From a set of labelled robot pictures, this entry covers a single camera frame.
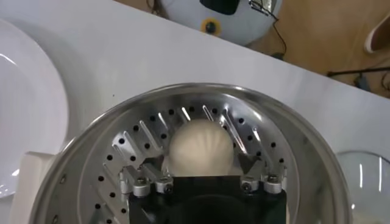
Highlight white steamed baozi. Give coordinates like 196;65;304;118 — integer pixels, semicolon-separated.
163;118;235;177

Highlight glass lid with white handle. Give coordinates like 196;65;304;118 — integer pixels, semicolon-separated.
335;150;390;224

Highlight perforated steel steamer basket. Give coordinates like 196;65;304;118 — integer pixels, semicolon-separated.
29;82;354;224

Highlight white round plate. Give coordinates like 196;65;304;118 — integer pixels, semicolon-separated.
0;18;69;200

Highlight white robot base body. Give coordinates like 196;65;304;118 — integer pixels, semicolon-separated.
158;0;283;46

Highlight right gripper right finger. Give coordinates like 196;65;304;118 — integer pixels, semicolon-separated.
236;153;289;195

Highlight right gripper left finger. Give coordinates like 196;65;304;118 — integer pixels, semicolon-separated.
118;158;175;198

